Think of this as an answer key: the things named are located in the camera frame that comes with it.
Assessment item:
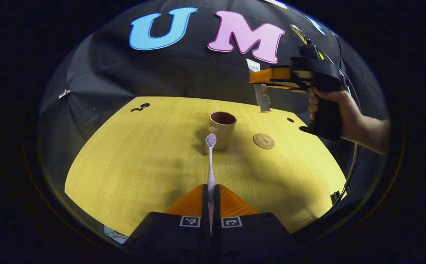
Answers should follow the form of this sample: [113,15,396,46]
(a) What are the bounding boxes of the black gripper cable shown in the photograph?
[306,35,362,217]

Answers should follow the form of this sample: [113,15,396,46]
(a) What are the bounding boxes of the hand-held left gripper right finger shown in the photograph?
[213,184,301,257]

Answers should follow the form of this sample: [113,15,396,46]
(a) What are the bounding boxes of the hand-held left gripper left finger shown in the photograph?
[125,184,210,257]

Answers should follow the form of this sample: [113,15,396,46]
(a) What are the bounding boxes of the white toothpaste tube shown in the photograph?
[246,59,271,113]

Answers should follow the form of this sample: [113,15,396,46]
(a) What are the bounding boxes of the black backdrop cloth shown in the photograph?
[37,0,389,220]

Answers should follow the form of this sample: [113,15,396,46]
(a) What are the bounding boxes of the beige cup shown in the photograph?
[208,111,237,151]

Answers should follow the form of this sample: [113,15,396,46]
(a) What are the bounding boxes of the round brown coaster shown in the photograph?
[253,133,276,150]

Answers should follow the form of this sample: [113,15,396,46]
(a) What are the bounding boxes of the pink toothbrush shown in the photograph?
[205,133,217,235]

